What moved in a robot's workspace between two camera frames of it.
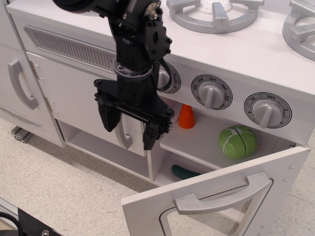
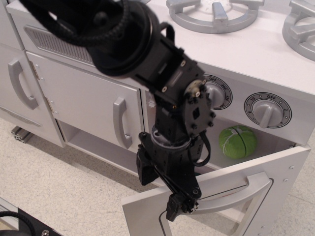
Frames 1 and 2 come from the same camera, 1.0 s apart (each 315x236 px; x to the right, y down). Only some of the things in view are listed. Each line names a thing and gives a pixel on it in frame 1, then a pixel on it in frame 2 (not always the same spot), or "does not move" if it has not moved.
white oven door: [257, 195] does not move
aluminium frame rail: [22, 134] does not move
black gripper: [136, 95] to [177, 165]
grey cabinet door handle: [125, 140] does not move
